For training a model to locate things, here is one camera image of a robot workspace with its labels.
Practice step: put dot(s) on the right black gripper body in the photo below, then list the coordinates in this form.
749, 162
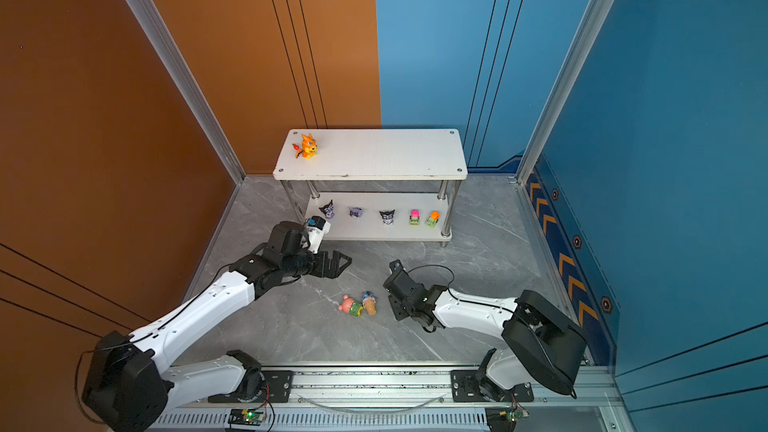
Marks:
400, 312

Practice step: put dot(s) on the aluminium corner post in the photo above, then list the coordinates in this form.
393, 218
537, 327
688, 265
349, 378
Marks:
161, 39
586, 34

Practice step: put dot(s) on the pink pig green toy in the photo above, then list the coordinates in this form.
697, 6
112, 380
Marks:
351, 306

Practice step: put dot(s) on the left green circuit board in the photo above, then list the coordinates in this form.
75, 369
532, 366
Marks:
247, 419

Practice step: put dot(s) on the pink green block toy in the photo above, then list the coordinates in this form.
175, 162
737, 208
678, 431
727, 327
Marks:
414, 217

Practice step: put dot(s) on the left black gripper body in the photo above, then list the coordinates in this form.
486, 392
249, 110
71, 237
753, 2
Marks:
308, 263

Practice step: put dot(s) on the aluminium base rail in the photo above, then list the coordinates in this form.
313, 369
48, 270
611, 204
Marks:
406, 397

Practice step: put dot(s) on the left aluminium corner post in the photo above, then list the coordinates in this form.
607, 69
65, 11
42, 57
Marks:
161, 39

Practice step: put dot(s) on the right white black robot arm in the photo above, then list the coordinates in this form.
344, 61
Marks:
543, 345

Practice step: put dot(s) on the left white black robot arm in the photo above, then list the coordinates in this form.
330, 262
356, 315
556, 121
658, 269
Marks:
133, 379

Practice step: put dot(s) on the orange fox toy figure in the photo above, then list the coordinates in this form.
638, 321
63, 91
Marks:
308, 147

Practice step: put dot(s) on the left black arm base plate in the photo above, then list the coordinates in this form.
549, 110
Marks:
267, 385

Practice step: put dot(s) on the green orange toy car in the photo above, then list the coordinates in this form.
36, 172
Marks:
433, 219

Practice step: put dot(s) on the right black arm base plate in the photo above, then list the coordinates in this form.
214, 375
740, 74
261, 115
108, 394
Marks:
473, 386

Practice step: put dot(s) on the white two-tier metal shelf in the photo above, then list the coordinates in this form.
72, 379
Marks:
412, 155

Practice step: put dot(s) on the black white kuromi toy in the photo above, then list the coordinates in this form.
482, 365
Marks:
328, 210

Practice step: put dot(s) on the right circuit board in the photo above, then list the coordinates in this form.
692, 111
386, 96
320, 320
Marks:
505, 420

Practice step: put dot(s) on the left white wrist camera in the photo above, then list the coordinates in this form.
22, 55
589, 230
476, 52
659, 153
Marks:
316, 228

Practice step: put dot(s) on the right aluminium corner post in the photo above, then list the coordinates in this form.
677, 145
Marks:
586, 34

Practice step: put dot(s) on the grey purple kuromi toy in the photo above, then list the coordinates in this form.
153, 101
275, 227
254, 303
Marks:
387, 216

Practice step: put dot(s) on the ice cream cone toy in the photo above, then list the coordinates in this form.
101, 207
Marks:
369, 303

